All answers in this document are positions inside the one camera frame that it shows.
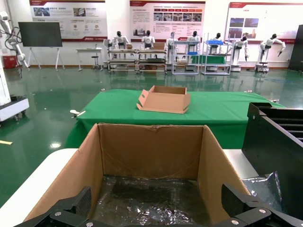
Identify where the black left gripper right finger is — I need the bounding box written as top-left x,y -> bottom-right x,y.
213,183 -> 303,227

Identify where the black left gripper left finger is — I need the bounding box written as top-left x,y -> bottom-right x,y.
14,186 -> 95,227

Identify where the grey antistatic bag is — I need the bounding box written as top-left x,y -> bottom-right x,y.
241,171 -> 288,213
92,175 -> 214,225

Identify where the graphics card with silver bracket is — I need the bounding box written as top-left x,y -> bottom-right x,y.
111,181 -> 197,210

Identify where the black slotted container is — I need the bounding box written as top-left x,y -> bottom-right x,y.
241,102 -> 303,227

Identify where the open brown cardboard box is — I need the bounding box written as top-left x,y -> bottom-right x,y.
23,122 -> 251,227

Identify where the flat folded cardboard box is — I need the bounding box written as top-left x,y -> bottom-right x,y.
136,85 -> 191,114

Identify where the red box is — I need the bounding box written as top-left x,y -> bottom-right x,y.
2,56 -> 23,69

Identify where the green tablecloth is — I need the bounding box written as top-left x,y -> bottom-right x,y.
65,89 -> 287,149

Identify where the white machine base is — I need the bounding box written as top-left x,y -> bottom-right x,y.
0,63 -> 30,122

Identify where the tall metal shelving rack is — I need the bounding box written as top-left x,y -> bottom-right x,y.
171,37 -> 201,75
201,33 -> 232,76

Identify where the low metal roller rack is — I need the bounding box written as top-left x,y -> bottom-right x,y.
107,48 -> 139,73
137,48 -> 168,74

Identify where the white desk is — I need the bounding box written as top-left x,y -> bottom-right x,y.
75,47 -> 104,71

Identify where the white black humanoid robot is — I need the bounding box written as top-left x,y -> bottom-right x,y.
231,35 -> 250,72
209,33 -> 224,55
141,30 -> 156,50
187,30 -> 202,57
111,30 -> 130,60
165,33 -> 176,65
255,34 -> 286,72

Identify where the tall black cabinet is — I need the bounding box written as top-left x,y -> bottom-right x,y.
288,24 -> 303,71

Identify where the black display on white stand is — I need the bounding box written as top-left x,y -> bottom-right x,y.
18,22 -> 65,70

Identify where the wall poster with red stripe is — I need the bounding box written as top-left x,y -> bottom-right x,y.
29,0 -> 108,43
129,0 -> 206,40
226,2 -> 303,44

